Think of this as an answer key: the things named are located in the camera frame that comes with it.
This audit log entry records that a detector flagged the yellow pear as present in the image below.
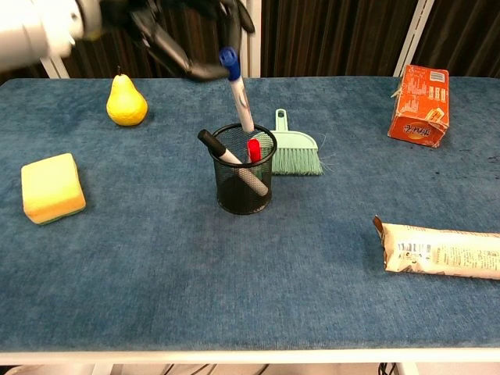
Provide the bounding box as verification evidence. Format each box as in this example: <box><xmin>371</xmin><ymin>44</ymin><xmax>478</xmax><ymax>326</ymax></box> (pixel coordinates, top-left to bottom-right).
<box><xmin>105</xmin><ymin>65</ymin><xmax>149</xmax><ymax>127</ymax></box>

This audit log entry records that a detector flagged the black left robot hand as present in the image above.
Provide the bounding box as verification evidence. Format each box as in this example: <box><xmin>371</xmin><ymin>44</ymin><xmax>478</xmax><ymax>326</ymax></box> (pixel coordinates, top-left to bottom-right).
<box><xmin>99</xmin><ymin>0</ymin><xmax>256</xmax><ymax>82</ymax></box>

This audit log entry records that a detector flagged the orange cardboard box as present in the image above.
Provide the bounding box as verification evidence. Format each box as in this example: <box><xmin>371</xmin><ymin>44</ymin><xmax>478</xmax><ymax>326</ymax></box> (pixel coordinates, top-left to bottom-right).
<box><xmin>387</xmin><ymin>64</ymin><xmax>451</xmax><ymax>149</ymax></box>

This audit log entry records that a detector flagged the white upright frame post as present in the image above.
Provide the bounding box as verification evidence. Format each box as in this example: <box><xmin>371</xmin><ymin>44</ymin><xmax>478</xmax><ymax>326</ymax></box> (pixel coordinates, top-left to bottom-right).
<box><xmin>237</xmin><ymin>0</ymin><xmax>262</xmax><ymax>78</ymax></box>

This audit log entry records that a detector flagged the yellow sponge block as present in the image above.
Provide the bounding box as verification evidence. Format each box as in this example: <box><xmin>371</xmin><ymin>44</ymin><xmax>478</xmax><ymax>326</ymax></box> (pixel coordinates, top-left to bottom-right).
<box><xmin>20</xmin><ymin>152</ymin><xmax>87</xmax><ymax>226</ymax></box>

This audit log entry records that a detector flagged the blue cap marker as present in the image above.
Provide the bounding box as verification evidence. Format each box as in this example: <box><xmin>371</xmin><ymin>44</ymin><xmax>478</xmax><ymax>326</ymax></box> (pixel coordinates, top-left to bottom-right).
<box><xmin>218</xmin><ymin>46</ymin><xmax>256</xmax><ymax>133</ymax></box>

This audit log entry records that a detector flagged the cream snack wrapper pack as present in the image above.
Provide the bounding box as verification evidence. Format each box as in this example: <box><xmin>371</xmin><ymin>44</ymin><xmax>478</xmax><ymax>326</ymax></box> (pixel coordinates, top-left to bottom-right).
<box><xmin>372</xmin><ymin>214</ymin><xmax>500</xmax><ymax>281</ymax></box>

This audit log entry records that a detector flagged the mint green hand brush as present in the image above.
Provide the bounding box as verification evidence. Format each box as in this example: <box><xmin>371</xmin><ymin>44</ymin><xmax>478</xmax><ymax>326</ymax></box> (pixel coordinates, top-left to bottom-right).
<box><xmin>257</xmin><ymin>109</ymin><xmax>324</xmax><ymax>176</ymax></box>

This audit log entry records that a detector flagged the white slanted frame post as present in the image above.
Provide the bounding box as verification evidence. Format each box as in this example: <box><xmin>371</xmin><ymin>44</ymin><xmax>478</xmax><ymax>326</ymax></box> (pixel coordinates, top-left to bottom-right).
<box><xmin>392</xmin><ymin>0</ymin><xmax>436</xmax><ymax>78</ymax></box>
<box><xmin>38</xmin><ymin>54</ymin><xmax>70</xmax><ymax>79</ymax></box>

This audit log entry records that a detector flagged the black cap marker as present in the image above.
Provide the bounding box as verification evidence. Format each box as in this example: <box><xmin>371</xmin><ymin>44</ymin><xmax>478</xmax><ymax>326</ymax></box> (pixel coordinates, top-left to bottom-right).
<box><xmin>197</xmin><ymin>129</ymin><xmax>270</xmax><ymax>196</ymax></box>

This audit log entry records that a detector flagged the red cap marker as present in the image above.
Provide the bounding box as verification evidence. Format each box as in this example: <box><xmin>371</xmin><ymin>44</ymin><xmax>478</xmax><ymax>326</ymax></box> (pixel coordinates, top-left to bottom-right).
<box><xmin>246</xmin><ymin>137</ymin><xmax>263</xmax><ymax>163</ymax></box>

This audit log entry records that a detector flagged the blue velvet table cloth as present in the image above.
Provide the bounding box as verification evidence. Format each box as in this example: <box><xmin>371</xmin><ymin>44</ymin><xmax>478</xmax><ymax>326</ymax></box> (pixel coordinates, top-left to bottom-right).
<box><xmin>0</xmin><ymin>77</ymin><xmax>500</xmax><ymax>351</ymax></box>

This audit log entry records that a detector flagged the black mesh pen holder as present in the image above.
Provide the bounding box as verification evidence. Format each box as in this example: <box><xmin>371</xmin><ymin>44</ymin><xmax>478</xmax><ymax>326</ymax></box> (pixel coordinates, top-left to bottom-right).
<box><xmin>208</xmin><ymin>123</ymin><xmax>278</xmax><ymax>215</ymax></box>

